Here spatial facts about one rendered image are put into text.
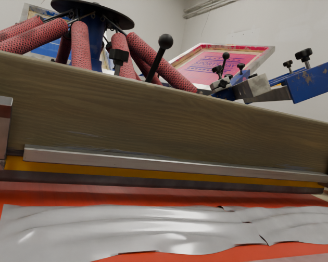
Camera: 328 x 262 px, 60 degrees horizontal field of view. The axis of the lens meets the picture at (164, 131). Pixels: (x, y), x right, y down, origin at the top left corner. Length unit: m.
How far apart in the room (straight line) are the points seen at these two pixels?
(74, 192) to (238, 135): 0.17
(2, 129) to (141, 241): 0.12
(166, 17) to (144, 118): 4.69
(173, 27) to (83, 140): 4.74
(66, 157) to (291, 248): 0.18
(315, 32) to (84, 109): 2.79
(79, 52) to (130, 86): 0.55
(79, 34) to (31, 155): 0.68
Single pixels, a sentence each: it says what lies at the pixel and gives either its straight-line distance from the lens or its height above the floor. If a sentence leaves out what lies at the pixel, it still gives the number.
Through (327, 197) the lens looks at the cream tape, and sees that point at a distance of 0.48.
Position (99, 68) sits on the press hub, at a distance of 1.08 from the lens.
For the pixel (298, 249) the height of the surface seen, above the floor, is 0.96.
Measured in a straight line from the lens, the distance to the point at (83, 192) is 0.26.
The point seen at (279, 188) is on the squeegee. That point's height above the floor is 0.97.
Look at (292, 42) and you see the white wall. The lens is 3.08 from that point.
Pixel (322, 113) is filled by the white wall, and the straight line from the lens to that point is 2.68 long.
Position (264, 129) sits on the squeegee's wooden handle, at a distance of 0.33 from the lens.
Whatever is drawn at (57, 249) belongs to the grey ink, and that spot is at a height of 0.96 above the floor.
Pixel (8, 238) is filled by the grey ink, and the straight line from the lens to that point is 0.18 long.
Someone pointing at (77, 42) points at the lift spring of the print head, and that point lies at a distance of 0.84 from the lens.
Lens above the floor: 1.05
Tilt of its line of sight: 6 degrees down
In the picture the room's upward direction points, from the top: 11 degrees clockwise
